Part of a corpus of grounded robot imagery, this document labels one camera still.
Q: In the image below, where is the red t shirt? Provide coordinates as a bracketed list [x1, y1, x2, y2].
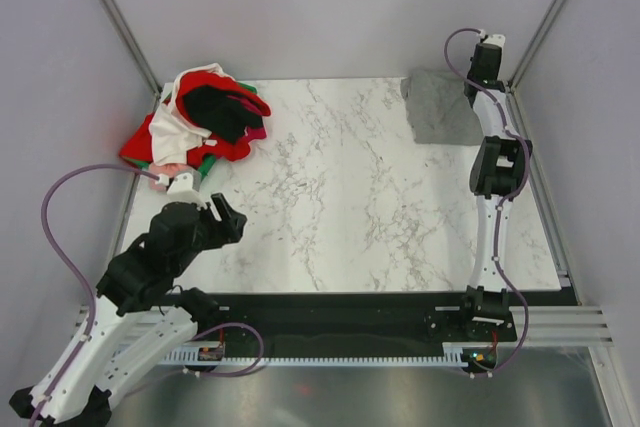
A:
[119, 63, 271, 177]

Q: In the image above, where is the black t shirt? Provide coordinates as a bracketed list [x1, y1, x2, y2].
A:
[182, 85, 264, 144]

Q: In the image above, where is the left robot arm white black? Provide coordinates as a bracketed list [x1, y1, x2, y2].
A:
[9, 171, 247, 426]

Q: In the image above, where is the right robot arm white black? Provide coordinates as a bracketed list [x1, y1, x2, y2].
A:
[457, 31, 532, 342]

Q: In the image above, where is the white slotted cable duct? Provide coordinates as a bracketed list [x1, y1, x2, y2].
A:
[156, 343, 468, 368]

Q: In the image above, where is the right aluminium frame post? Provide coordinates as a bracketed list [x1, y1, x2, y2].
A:
[505, 0, 599, 93]

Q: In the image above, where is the pink t shirt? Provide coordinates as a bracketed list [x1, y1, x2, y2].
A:
[148, 163, 192, 192]

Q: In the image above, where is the grey t shirt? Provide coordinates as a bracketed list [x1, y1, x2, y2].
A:
[400, 69, 483, 146]

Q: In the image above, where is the aluminium frame post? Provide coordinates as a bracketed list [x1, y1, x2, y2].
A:
[99, 0, 160, 95]
[505, 0, 599, 93]

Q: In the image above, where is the aluminium extrusion rail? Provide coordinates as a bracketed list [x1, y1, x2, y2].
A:
[69, 302, 615, 347]

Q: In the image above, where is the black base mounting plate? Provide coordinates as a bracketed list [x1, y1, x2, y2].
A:
[149, 290, 521, 359]

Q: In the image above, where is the left aluminium frame post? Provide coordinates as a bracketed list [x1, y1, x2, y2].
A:
[99, 0, 160, 95]

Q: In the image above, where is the green t shirt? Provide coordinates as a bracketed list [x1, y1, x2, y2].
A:
[119, 82, 267, 176]

